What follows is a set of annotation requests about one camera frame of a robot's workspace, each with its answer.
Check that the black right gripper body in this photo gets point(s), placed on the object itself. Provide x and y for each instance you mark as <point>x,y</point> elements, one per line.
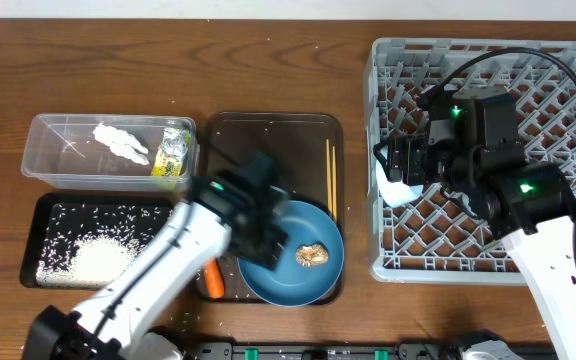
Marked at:
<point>423,165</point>

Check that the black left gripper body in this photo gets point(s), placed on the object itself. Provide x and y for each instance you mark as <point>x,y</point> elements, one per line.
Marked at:
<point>267,243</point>

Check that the light blue rice bowl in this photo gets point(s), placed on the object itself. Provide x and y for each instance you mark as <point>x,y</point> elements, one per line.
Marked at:
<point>395,194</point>

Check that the golden brown food scrap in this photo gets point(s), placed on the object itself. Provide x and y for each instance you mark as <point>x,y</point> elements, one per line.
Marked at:
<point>311,255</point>

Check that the orange carrot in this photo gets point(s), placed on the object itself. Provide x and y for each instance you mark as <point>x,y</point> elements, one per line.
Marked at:
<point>213,279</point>

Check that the dark blue plate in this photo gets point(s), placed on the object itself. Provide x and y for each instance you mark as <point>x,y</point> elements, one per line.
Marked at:
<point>291,284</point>

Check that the light blue plastic cup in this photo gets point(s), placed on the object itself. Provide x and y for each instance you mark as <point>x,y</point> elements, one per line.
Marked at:
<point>467,208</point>

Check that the yellow silver snack wrapper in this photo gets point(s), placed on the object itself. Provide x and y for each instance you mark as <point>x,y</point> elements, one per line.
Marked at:
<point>171,154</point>

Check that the white tissue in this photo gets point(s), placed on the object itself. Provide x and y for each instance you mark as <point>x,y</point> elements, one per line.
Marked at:
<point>121,143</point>

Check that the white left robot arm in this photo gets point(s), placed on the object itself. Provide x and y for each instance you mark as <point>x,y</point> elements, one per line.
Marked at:
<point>231,211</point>

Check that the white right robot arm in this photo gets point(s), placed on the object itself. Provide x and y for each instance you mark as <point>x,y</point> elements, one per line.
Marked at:
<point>472,146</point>

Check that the clear plastic waste bin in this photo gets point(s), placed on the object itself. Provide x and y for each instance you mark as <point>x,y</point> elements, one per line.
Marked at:
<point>61,150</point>

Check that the grey plastic dishwasher rack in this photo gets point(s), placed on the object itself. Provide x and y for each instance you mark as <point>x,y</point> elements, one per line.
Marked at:
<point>430,240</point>

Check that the black waste tray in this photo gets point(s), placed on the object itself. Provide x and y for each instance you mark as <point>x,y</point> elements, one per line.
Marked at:
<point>40,221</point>

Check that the dark brown serving tray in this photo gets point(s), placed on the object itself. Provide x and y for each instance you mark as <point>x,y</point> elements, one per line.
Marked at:
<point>296,143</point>

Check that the white rice pile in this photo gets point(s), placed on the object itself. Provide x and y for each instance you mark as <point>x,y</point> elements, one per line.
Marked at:
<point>87,246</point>

